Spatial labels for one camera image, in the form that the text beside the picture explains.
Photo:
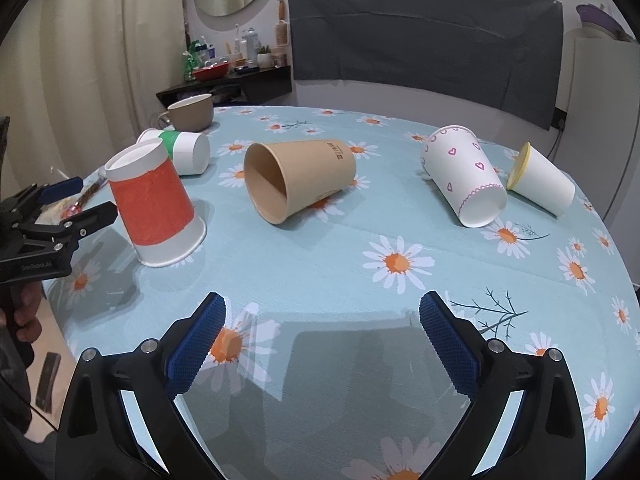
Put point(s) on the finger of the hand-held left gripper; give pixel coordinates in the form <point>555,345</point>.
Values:
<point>60,188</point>
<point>87,220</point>

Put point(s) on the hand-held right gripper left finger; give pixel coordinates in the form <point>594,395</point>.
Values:
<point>197,345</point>

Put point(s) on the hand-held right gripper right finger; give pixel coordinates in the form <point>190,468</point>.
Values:
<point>450,345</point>

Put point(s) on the orange and white paper cup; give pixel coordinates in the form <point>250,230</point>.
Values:
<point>150,210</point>

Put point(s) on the white cup with green band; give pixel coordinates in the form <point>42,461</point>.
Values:
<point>187,151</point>

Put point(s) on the white cup with pink hearts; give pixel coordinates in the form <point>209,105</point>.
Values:
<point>465,175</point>

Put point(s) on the white cup with yellow rim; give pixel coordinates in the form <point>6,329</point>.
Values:
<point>544,186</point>

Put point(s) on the brown paper cup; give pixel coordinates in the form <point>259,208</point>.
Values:
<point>312,170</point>

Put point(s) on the person's left hand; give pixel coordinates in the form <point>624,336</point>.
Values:
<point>29,329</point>

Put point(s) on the red patterned wrapper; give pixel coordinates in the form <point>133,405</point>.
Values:
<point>90,195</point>

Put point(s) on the black flat device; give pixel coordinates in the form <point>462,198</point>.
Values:
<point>47,382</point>

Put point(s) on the cream curtain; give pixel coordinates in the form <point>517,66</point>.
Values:
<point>100,60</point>

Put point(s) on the blue daisy print tablecloth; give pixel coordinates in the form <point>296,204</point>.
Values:
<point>350,245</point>

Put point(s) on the brown ceramic mug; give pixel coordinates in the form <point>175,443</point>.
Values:
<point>192,115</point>

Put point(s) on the green foil wrapped item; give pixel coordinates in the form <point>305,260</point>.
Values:
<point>189,65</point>

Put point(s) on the red bowl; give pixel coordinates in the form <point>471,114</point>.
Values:
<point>210,74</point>

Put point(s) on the white bottle with blue label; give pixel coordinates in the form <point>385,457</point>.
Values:
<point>205,52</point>

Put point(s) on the black corner shelf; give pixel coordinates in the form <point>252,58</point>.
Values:
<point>265,85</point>

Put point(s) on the grey spray bottle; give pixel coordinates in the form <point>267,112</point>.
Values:
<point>250,45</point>

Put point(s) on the small potted plant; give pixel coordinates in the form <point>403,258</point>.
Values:
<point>264,59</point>

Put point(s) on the wooden hanging brush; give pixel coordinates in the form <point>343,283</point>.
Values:
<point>283,30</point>

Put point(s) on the white appliance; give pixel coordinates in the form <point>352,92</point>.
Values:
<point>600,110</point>

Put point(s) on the dark grey hanging cloth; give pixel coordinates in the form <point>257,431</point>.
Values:
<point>425,30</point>

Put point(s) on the purple bowl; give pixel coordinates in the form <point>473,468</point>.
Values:
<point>597,17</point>

